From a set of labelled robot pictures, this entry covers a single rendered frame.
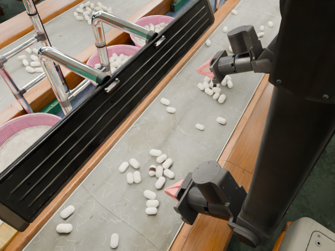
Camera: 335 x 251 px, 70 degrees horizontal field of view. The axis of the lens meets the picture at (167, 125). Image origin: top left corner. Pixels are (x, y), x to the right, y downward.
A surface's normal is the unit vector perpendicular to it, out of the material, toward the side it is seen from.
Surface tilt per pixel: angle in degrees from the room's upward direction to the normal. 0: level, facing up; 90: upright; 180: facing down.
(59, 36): 0
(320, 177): 0
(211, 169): 41
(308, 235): 6
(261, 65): 90
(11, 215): 58
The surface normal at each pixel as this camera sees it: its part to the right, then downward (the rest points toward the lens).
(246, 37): -0.61, 0.63
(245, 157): 0.05, -0.58
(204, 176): -0.50, -0.76
